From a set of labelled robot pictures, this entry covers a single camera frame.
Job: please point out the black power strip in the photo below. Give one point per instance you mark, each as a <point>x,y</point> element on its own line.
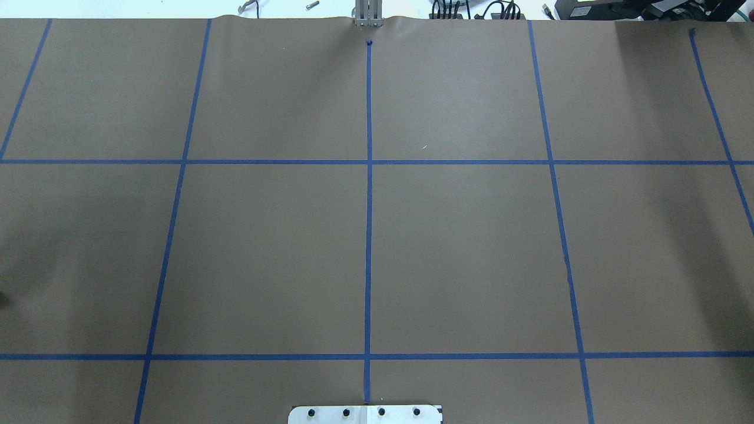
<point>477,10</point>

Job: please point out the aluminium frame post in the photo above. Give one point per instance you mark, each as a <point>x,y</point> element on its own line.
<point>368,13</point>

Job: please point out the white camera stand column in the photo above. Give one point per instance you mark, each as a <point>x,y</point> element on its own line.
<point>366,414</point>

